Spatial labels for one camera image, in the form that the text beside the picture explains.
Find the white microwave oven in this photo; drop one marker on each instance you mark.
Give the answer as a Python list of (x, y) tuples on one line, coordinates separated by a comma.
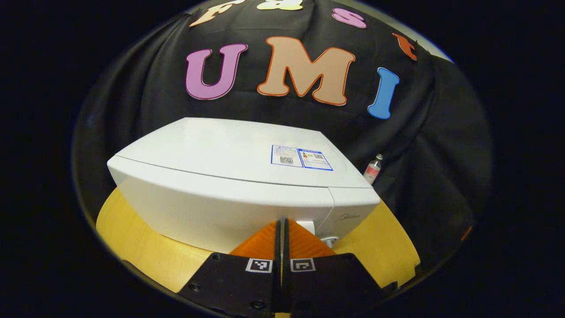
[(220, 150)]

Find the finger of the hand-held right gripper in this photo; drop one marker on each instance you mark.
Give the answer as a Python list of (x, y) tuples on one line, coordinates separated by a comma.
[(466, 233)]

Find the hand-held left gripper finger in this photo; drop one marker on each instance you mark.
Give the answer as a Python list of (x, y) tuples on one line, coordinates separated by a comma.
[(286, 251), (277, 251)]

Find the clear bottle with pink label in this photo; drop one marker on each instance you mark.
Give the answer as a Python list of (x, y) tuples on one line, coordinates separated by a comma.
[(373, 172)]

